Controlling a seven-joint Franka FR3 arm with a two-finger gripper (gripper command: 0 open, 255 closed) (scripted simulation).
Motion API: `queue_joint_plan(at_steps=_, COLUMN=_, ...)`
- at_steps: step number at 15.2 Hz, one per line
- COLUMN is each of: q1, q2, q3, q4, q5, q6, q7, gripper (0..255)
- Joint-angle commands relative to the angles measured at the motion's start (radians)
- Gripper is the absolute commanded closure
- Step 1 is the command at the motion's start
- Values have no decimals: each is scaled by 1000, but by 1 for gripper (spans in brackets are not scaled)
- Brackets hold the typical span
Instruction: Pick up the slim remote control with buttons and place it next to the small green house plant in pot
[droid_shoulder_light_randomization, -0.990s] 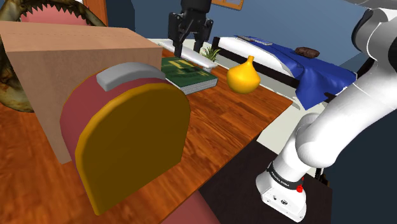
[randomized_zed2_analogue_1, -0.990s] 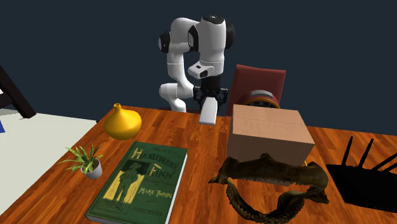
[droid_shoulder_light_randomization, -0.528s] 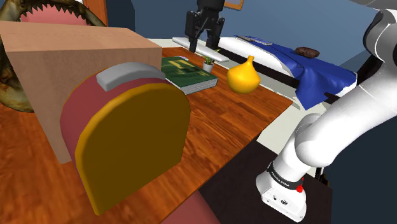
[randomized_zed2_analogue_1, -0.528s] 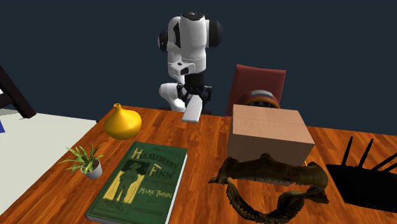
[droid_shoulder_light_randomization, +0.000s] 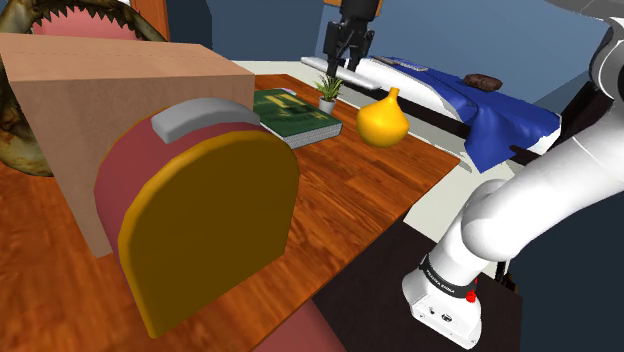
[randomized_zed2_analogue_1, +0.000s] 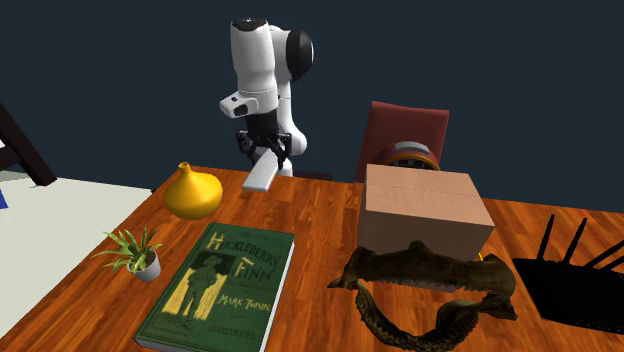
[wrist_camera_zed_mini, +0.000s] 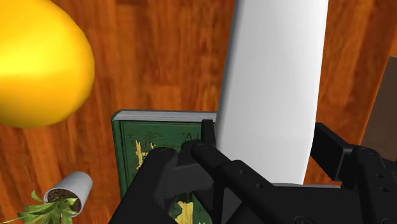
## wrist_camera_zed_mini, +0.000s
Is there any green plant in white pot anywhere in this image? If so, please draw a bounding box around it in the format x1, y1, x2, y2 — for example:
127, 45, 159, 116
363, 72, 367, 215
0, 171, 94, 224

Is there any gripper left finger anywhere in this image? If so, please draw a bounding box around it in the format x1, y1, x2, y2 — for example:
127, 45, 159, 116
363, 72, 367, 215
108, 119, 274, 224

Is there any large yellow round object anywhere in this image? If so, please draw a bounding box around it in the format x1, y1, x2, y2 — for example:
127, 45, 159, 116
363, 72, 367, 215
0, 0, 95, 129

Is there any green book with gold print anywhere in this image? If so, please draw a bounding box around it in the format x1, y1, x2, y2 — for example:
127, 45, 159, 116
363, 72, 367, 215
111, 109, 218, 224

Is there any tall white rounded object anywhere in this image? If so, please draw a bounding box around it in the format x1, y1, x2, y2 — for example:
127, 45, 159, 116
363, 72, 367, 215
215, 0, 330, 185

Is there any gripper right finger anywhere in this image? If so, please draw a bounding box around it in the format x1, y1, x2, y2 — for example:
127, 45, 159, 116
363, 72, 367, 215
310, 122, 397, 224

